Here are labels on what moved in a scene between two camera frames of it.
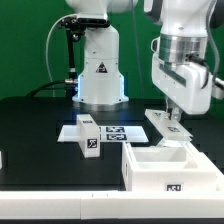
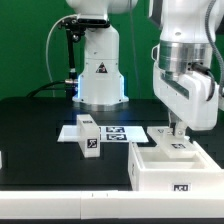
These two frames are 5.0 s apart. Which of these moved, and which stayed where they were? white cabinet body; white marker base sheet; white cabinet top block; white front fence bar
Moved: white cabinet body
Stayed: white cabinet top block; white front fence bar; white marker base sheet
